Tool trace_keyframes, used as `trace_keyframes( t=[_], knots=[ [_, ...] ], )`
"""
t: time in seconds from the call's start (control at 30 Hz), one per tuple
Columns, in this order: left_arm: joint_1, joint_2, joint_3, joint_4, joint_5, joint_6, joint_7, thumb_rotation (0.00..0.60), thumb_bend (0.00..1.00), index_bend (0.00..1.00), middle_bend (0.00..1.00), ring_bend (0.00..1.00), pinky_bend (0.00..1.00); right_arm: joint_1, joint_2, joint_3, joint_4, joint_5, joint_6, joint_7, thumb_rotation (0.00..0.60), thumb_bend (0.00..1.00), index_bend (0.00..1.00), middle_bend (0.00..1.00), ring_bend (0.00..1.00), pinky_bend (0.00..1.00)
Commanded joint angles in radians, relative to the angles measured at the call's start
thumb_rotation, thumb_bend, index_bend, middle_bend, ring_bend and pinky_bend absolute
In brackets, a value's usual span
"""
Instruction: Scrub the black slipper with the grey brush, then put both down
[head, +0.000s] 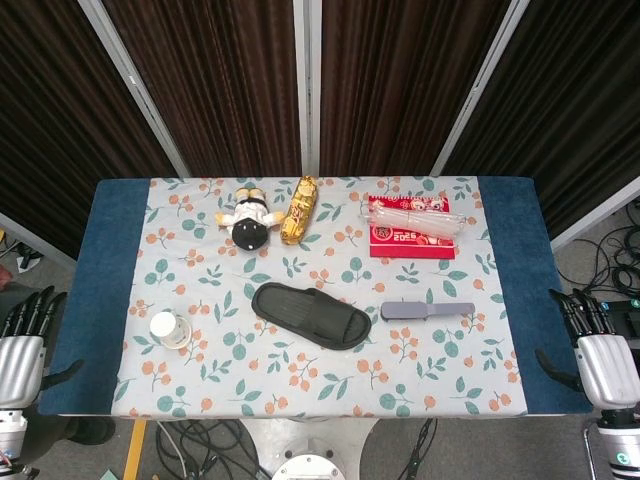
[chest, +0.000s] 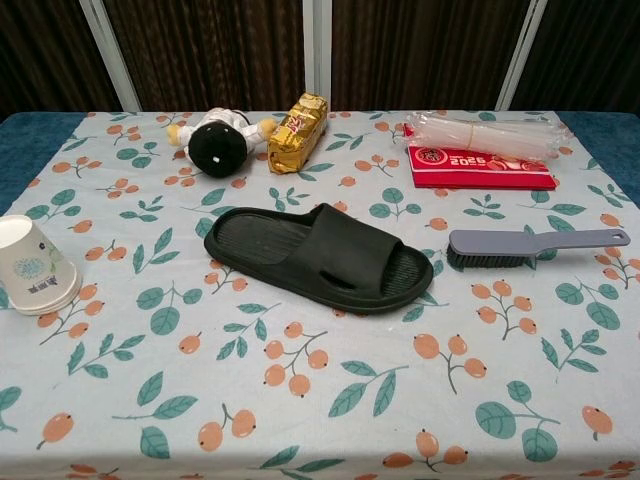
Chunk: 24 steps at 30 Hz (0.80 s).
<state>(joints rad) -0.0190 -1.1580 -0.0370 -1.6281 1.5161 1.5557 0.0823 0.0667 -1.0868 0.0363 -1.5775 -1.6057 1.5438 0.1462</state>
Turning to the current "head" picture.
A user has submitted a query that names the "white robot torso base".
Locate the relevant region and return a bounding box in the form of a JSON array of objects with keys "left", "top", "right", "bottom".
[{"left": 239, "top": 417, "right": 381, "bottom": 480}]

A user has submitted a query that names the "dark curtain screen panel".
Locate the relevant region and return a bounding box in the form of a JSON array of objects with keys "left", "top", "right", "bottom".
[
  {"left": 79, "top": 0, "right": 309, "bottom": 179},
  {"left": 432, "top": 0, "right": 640, "bottom": 251},
  {"left": 0, "top": 0, "right": 189, "bottom": 271},
  {"left": 307, "top": 0, "right": 531, "bottom": 177}
]

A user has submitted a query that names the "clear bag of straws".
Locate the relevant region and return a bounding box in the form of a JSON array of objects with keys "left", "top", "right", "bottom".
[{"left": 357, "top": 202, "right": 469, "bottom": 237}]

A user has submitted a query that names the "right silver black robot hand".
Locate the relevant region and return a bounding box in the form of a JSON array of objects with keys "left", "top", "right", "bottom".
[{"left": 534, "top": 287, "right": 640, "bottom": 410}]

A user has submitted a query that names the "black rubber slipper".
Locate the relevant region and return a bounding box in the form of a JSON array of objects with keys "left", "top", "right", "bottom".
[{"left": 250, "top": 282, "right": 374, "bottom": 352}]

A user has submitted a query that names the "floral print tablecloth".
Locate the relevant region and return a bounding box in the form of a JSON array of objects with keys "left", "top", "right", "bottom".
[{"left": 110, "top": 175, "right": 530, "bottom": 419}]

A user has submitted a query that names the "gold foil snack package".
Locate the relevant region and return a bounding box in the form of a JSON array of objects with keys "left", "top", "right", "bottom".
[{"left": 279, "top": 175, "right": 320, "bottom": 246}]

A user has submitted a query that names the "white paper floor scrap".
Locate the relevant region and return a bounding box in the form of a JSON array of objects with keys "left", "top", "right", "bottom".
[{"left": 16, "top": 248, "right": 46, "bottom": 275}]

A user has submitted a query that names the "black rounded floor object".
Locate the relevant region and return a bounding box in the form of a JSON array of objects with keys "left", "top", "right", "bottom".
[{"left": 37, "top": 414, "right": 117, "bottom": 446}]

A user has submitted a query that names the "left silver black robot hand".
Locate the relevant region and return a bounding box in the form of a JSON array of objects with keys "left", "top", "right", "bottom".
[{"left": 0, "top": 284, "right": 85, "bottom": 407}]

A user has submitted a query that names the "blue table cover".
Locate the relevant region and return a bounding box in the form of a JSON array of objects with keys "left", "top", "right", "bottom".
[{"left": 37, "top": 177, "right": 594, "bottom": 417}]

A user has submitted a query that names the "plush doll with black head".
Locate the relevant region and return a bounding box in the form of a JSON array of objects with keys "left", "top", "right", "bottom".
[{"left": 214, "top": 187, "right": 285, "bottom": 254}]

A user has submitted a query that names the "black floor cable bundle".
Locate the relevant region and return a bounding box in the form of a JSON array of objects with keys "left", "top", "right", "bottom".
[
  {"left": 154, "top": 418, "right": 274, "bottom": 480},
  {"left": 554, "top": 199, "right": 640, "bottom": 301}
]

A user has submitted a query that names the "red 2026 desk calendar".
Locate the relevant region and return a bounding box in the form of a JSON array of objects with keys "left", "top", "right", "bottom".
[{"left": 368, "top": 193, "right": 457, "bottom": 260}]

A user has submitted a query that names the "yellow floor tape strip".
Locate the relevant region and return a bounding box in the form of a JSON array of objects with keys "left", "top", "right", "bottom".
[{"left": 122, "top": 418, "right": 149, "bottom": 480}]

